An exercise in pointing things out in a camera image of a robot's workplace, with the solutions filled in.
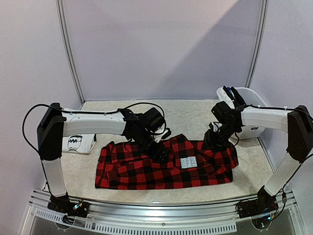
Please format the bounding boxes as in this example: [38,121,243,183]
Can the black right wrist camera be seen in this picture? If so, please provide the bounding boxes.
[211,101,232,123]

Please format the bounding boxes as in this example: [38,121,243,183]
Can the left aluminium frame post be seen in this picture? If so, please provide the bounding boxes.
[56,0,85,104]

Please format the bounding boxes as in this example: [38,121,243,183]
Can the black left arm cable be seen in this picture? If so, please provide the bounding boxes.
[22,102,167,157]

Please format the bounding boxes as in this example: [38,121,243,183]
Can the right aluminium frame post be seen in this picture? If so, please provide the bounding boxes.
[245,0,269,88]

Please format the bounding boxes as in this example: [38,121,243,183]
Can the white plastic laundry basket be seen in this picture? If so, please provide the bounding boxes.
[216,86,267,140]

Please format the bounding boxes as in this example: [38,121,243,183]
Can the dark patterned clothes pile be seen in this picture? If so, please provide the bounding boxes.
[223,86,246,108]

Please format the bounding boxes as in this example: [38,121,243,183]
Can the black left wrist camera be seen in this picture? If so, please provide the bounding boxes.
[143,108,172,142]

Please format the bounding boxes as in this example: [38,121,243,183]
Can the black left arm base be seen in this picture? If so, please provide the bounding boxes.
[47,193,90,218]

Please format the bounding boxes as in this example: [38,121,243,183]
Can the red black plaid flannel shirt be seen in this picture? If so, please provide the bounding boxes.
[95,134,239,190]

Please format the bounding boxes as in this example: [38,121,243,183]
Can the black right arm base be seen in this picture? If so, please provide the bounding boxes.
[235,186,287,221]

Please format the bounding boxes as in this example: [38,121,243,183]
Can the aluminium frame post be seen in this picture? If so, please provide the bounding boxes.
[245,0,269,88]
[56,0,85,104]

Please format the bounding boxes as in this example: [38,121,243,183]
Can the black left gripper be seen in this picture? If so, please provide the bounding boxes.
[133,129,170,164]

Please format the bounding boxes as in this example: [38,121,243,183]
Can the white and green t-shirt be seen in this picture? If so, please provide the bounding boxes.
[62,134,97,155]

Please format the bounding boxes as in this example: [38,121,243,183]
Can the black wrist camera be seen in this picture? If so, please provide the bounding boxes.
[143,108,172,142]
[211,101,232,123]

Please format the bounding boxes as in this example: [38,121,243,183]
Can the aluminium front rail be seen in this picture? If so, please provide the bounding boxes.
[22,189,306,235]

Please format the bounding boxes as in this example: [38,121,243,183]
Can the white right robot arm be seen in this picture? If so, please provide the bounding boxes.
[203,102,313,213]

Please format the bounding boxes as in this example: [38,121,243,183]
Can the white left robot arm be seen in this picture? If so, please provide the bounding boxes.
[37,103,169,212]

